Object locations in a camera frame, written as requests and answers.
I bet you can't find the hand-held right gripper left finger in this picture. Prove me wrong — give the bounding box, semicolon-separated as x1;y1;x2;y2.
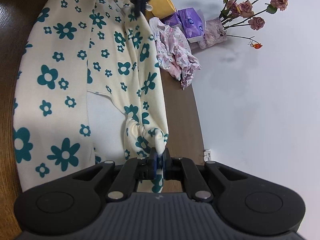
72;147;157;202

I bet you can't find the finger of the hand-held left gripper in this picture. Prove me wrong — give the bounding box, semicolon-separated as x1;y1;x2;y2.
129;0;151;18

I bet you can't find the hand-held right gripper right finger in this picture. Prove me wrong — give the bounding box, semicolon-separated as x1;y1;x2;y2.
163;149;247;202

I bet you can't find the cream dress with teal flowers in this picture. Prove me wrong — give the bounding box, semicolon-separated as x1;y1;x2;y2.
12;0;169;194

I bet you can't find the yellow mug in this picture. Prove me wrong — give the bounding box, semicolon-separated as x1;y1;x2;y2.
147;0;177;19

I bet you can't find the purple tissue pack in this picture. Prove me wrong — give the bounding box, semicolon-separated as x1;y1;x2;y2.
177;7;206;43
161;12;184;29

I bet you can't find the pink floral garment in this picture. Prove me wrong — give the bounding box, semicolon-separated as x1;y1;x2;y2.
149;17;202;89

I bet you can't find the purple mottled vase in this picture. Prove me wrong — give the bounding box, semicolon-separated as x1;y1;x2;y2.
199;17;228;49

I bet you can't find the dried rose bouquet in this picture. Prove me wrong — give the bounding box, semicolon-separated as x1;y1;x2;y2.
216;0;288;49

